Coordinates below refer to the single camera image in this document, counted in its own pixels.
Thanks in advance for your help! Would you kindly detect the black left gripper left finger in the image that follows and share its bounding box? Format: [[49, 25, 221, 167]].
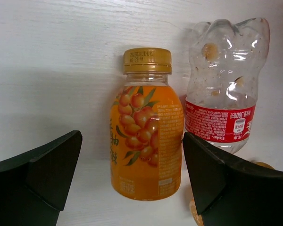
[[0, 130, 83, 226]]

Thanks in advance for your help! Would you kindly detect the orange juice bottle barcode label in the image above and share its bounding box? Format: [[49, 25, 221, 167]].
[[189, 161, 274, 226]]

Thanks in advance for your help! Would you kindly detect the orange juice bottle upright-lying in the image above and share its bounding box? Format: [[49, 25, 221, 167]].
[[109, 48, 184, 201]]

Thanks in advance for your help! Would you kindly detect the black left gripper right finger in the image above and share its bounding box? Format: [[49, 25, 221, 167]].
[[183, 132, 283, 226]]

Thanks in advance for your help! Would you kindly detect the clear bottle red label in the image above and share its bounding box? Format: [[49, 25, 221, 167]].
[[185, 17, 270, 153]]

